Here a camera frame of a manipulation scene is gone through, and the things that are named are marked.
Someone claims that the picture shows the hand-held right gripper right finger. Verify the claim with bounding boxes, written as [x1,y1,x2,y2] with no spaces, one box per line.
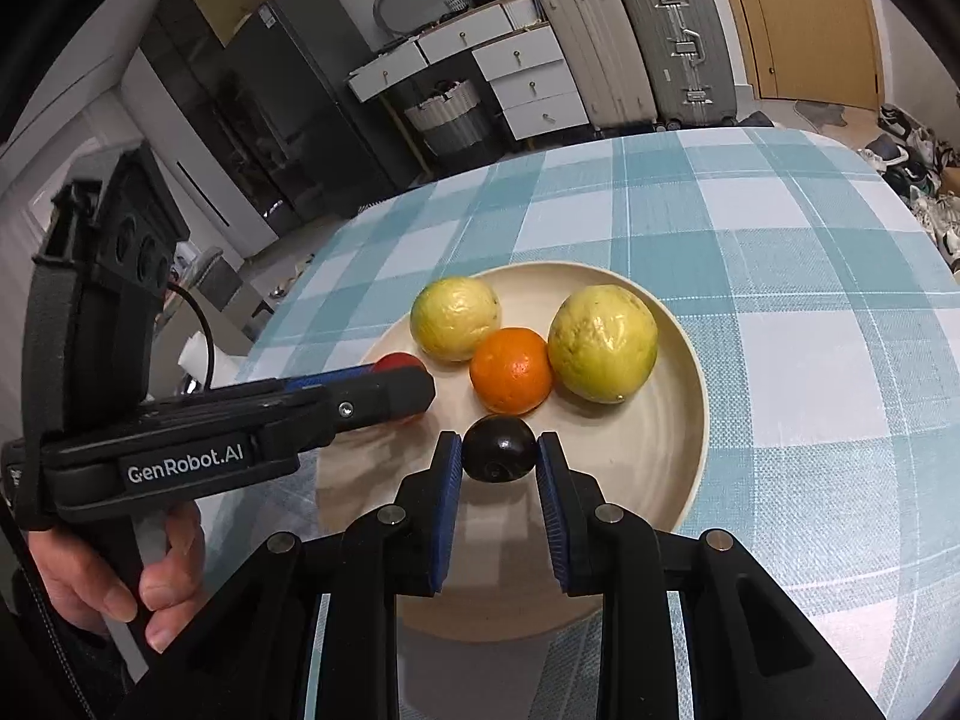
[535,431,887,720]

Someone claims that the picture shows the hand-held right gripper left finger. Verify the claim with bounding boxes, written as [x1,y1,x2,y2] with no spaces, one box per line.
[112,431,464,720]

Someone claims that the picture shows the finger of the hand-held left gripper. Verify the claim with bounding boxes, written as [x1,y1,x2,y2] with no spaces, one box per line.
[146,367,438,457]
[281,365,380,392]

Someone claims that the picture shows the red tomato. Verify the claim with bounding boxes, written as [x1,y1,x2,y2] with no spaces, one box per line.
[373,351,427,425]

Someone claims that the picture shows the dark purple plum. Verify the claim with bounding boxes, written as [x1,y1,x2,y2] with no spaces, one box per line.
[463,414,539,484]

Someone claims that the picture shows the yellow lemon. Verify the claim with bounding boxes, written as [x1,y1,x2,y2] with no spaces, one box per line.
[410,277,502,362]

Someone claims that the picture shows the orange mandarin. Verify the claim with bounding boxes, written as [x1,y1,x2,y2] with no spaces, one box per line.
[469,327,554,416]

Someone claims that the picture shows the cream round plate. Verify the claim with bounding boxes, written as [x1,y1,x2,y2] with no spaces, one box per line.
[315,261,710,644]

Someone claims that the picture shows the green-yellow lemon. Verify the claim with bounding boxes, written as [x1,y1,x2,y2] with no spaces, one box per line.
[547,285,659,404]

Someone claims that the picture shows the person's left hand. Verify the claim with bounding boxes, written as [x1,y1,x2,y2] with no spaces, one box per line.
[30,502,208,652]

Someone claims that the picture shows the black glass cabinet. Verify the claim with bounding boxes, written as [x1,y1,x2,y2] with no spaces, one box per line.
[139,0,316,241]

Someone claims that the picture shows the grey white laundry basket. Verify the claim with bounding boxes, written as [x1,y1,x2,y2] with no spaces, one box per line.
[405,79,503,162]

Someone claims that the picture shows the dark grey refrigerator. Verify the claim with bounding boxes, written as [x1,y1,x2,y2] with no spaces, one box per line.
[217,0,436,200]

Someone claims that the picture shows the blue checked tablecloth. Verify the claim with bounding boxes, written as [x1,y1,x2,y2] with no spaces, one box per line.
[146,127,960,720]

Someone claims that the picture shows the white dresser with drawers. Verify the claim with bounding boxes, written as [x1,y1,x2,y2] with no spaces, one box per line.
[346,0,593,158]

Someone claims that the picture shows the large cardboard box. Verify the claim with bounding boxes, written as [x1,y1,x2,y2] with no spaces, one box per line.
[180,0,263,46]

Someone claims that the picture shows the beige suitcase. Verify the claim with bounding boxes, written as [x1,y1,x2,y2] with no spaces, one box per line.
[536,0,661,132]

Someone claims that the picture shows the silver suitcase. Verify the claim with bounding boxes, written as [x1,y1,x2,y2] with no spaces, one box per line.
[616,0,740,128]

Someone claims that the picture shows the grey door mat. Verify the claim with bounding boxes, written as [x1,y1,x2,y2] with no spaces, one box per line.
[795,100,848,128]

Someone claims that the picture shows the pile of shoes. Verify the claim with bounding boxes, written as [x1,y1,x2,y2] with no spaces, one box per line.
[859,101,960,271]

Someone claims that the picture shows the wooden door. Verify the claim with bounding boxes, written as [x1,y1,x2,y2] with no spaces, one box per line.
[705,0,886,112]

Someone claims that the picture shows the black cable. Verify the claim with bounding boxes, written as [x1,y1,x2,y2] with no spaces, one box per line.
[166,283,217,392]

